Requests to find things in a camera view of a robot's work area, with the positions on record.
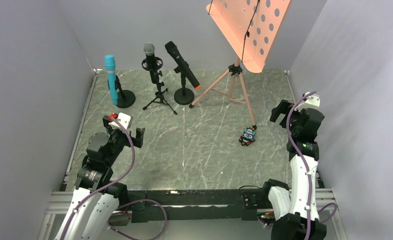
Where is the black glitter microphone silver head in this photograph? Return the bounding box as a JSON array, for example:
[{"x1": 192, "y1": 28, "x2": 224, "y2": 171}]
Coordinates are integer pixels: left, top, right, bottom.
[{"x1": 143, "y1": 42, "x2": 159, "y2": 84}]

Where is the black microphone orange end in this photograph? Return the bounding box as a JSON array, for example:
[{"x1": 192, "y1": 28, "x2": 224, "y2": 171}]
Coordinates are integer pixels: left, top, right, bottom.
[{"x1": 165, "y1": 41, "x2": 201, "y2": 89}]

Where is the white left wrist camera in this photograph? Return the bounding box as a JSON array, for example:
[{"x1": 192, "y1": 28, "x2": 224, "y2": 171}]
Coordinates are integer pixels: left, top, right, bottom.
[{"x1": 108, "y1": 112, "x2": 134, "y2": 130}]

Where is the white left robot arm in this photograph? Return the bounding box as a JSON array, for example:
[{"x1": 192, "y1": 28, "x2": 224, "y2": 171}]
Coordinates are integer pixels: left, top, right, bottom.
[{"x1": 55, "y1": 112, "x2": 145, "y2": 240}]

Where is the aluminium frame rail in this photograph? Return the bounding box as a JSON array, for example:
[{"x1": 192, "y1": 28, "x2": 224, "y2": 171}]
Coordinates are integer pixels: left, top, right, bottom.
[{"x1": 37, "y1": 188, "x2": 346, "y2": 240}]

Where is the blue toy microphone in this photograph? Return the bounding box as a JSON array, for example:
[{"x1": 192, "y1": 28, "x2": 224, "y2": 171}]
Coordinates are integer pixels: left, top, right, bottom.
[{"x1": 104, "y1": 54, "x2": 118, "y2": 106}]

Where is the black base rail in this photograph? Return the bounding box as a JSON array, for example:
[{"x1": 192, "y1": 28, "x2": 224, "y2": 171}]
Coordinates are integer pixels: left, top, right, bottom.
[{"x1": 120, "y1": 188, "x2": 273, "y2": 223}]

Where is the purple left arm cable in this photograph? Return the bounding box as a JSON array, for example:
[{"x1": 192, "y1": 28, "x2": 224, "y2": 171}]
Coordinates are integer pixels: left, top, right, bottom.
[{"x1": 58, "y1": 117, "x2": 169, "y2": 240}]

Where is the black round-base mic stand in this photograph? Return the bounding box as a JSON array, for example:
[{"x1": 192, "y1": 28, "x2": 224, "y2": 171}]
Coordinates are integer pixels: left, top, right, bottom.
[{"x1": 115, "y1": 75, "x2": 136, "y2": 109}]

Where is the black tripod shock-mount stand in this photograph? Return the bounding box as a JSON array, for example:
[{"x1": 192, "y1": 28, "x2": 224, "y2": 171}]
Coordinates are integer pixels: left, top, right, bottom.
[{"x1": 141, "y1": 57, "x2": 178, "y2": 115}]

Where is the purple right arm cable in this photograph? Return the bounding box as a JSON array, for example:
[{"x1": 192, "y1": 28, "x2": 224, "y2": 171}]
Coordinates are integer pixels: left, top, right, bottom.
[{"x1": 257, "y1": 91, "x2": 339, "y2": 240}]

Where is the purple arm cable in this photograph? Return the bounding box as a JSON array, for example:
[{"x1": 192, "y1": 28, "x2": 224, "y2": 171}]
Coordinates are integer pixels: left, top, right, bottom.
[
  {"x1": 257, "y1": 91, "x2": 339, "y2": 240},
  {"x1": 58, "y1": 117, "x2": 169, "y2": 240}
]

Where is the cartoon monster sticker toy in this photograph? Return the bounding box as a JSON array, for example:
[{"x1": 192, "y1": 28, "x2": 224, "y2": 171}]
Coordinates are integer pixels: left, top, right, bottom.
[{"x1": 238, "y1": 127, "x2": 256, "y2": 147}]

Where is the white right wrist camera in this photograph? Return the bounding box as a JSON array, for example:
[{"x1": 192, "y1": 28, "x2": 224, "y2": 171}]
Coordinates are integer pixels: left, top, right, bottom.
[{"x1": 295, "y1": 94, "x2": 321, "y2": 111}]

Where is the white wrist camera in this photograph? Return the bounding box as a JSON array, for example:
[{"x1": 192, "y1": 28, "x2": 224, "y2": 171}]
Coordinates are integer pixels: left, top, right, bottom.
[
  {"x1": 295, "y1": 94, "x2": 321, "y2": 111},
  {"x1": 108, "y1": 112, "x2": 134, "y2": 130}
]

